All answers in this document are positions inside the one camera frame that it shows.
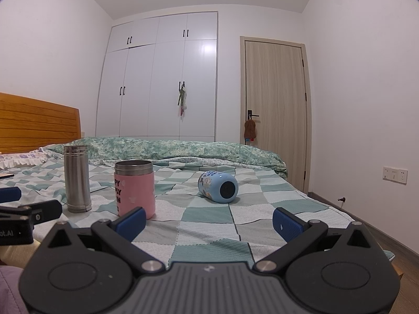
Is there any purple clothing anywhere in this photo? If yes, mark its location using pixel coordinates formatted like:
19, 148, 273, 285
0, 266, 37, 314

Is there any green floral duvet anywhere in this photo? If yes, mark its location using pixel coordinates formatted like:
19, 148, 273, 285
52, 136, 288, 179

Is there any white wardrobe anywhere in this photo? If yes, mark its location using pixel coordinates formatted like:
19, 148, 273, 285
95, 11, 219, 142

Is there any stainless steel thermos flask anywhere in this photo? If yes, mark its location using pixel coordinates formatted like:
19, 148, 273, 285
63, 145, 92, 214

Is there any white wall socket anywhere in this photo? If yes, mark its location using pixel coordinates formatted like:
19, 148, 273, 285
383, 166, 409, 184

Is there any floral ruffled pillow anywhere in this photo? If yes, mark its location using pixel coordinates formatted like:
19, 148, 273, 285
0, 147, 63, 171

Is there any light wooden door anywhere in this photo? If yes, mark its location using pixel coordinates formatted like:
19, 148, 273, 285
240, 36, 311, 194

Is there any brown plush toy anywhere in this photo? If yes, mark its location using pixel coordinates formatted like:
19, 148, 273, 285
244, 119, 257, 145

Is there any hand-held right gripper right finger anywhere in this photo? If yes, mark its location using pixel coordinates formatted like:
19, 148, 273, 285
256, 207, 377, 273

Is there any hanging green ornament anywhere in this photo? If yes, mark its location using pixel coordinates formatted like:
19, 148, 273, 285
177, 83, 188, 117

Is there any blue cartoon print cup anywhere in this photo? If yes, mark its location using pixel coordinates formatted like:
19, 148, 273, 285
198, 170, 239, 203

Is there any checked green bedsheet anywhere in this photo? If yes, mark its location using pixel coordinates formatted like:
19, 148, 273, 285
0, 157, 395, 269

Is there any wooden bed headboard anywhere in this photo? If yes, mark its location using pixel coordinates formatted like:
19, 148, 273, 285
0, 92, 81, 155

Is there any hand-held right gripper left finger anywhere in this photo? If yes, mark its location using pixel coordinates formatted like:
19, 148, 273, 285
44, 207, 164, 273

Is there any wooden bed frame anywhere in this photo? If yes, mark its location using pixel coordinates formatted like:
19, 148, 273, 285
390, 258, 404, 279

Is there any pink steel-rimmed cup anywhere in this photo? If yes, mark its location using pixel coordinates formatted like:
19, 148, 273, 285
114, 160, 156, 220

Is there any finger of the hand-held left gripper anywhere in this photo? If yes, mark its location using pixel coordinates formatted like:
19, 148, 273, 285
0, 199, 63, 226
0, 186, 22, 204

